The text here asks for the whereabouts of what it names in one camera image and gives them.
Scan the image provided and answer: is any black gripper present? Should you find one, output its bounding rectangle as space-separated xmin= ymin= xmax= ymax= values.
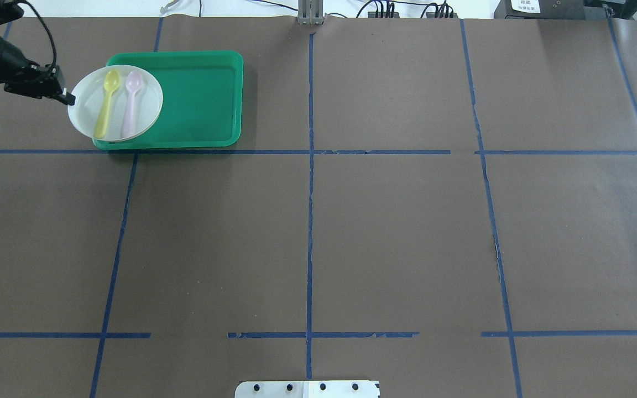
xmin=3 ymin=66 xmax=76 ymax=106

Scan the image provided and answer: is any white round plate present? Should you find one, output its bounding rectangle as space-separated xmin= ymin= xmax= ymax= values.
xmin=68 ymin=65 xmax=164 ymax=144

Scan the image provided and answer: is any yellow plastic spoon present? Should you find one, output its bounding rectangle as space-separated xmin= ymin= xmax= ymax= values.
xmin=93 ymin=70 xmax=122 ymax=139

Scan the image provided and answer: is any pink plastic spoon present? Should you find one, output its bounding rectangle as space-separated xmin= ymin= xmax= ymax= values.
xmin=121 ymin=70 xmax=144 ymax=139

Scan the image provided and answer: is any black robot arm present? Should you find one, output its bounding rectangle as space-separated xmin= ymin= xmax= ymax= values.
xmin=0 ymin=1 xmax=76 ymax=106

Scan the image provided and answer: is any green plastic tray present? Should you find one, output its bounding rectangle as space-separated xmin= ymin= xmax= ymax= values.
xmin=93 ymin=50 xmax=244 ymax=150

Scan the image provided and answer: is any brown table mat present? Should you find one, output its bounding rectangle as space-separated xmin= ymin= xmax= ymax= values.
xmin=0 ymin=16 xmax=637 ymax=397

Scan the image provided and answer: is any black device box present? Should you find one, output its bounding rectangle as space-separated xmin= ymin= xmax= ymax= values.
xmin=493 ymin=1 xmax=609 ymax=20

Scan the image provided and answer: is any grey metal post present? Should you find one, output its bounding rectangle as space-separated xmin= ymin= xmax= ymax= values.
xmin=297 ymin=0 xmax=326 ymax=25

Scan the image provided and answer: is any black cable plug left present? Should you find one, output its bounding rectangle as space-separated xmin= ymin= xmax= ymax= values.
xmin=358 ymin=1 xmax=399 ymax=18

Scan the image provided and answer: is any black cable plug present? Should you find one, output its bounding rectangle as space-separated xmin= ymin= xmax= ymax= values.
xmin=420 ymin=1 xmax=457 ymax=19
xmin=358 ymin=1 xmax=399 ymax=18

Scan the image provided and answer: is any metal base plate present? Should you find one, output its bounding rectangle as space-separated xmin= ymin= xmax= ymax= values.
xmin=234 ymin=380 xmax=381 ymax=397

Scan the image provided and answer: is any black cable plug right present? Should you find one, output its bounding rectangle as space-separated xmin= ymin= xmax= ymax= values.
xmin=420 ymin=1 xmax=457 ymax=19

